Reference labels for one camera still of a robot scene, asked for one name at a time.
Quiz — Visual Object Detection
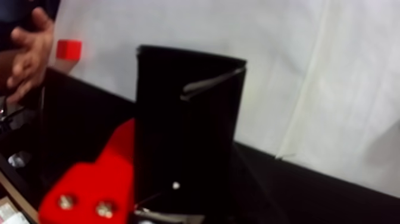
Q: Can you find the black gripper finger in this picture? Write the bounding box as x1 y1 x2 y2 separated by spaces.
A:
218 142 291 224

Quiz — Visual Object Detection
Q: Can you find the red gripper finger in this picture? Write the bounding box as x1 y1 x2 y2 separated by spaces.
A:
37 118 136 224

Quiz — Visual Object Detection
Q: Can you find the bare person hand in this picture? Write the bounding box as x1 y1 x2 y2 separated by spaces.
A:
6 7 55 105

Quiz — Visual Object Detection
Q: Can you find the red cube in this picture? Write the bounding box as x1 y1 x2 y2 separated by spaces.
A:
56 39 83 61

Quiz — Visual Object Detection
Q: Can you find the white paper sheet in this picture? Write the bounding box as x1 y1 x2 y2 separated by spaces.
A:
49 0 400 198

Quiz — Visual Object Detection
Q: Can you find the man in dark t-shirt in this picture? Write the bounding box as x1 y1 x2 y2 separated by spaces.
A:
0 0 62 95

